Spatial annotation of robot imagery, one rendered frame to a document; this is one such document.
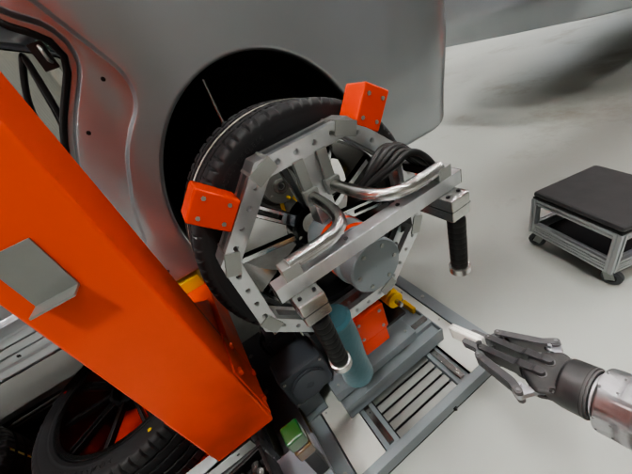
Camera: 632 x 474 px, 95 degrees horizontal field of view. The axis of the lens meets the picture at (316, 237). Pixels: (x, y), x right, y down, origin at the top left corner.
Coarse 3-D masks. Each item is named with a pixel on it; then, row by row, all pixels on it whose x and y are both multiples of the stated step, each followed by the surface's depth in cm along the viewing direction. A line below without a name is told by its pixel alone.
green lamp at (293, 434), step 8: (288, 424) 60; (296, 424) 60; (280, 432) 60; (288, 432) 59; (296, 432) 59; (304, 432) 61; (288, 440) 58; (296, 440) 58; (304, 440) 59; (288, 448) 58; (296, 448) 59
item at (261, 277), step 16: (336, 144) 86; (352, 160) 91; (368, 160) 81; (288, 176) 71; (352, 176) 81; (272, 208) 72; (304, 208) 77; (352, 208) 84; (368, 208) 87; (384, 208) 91; (288, 224) 76; (288, 240) 78; (304, 240) 85; (256, 256) 75; (256, 272) 94; (272, 272) 102; (336, 288) 94; (272, 304) 81; (288, 304) 83
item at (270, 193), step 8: (288, 168) 115; (272, 176) 113; (280, 176) 115; (272, 184) 114; (264, 192) 114; (272, 192) 115; (288, 192) 119; (264, 200) 120; (272, 200) 117; (280, 200) 118; (288, 200) 120; (280, 208) 125; (288, 208) 126
